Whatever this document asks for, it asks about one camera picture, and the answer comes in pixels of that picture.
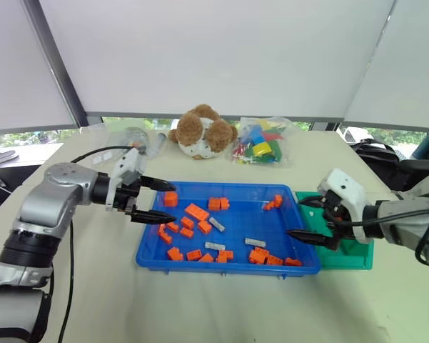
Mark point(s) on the grey object on side desk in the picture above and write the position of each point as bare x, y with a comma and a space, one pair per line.
1, 157

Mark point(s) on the large orange building block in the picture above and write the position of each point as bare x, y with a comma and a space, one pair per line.
258, 255

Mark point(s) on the flat orange plate block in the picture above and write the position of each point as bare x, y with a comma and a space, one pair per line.
196, 212

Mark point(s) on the black backpack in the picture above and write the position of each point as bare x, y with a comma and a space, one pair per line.
389, 160

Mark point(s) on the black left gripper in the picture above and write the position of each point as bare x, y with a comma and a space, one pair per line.
125, 198

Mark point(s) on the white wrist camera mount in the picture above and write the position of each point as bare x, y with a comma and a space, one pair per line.
127, 162
346, 189

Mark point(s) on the clear bag of coloured blocks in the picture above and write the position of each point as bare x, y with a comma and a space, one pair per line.
260, 143

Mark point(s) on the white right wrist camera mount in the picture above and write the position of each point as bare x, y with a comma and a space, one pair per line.
346, 189

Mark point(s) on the dark window frame post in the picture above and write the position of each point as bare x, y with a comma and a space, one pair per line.
57, 64

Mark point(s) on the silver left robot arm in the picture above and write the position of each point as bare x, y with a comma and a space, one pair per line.
46, 207

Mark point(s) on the brown and white plush bear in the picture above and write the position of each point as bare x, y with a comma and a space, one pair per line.
203, 132

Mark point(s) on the clear plastic tube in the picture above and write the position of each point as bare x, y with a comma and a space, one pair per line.
162, 140

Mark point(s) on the blue plastic tray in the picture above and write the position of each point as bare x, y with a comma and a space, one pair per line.
242, 225

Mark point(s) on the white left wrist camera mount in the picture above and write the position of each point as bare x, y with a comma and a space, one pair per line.
127, 162

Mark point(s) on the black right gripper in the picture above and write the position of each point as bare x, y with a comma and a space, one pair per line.
340, 221

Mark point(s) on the orange cube block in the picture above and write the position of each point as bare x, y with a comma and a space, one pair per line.
171, 199

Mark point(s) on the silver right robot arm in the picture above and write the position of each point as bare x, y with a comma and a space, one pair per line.
407, 221

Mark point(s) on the dark green bottle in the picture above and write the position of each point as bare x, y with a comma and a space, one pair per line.
428, 144

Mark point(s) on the green plastic tray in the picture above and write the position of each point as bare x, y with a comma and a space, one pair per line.
346, 259

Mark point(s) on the clear plastic bag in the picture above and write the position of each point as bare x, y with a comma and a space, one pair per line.
133, 137

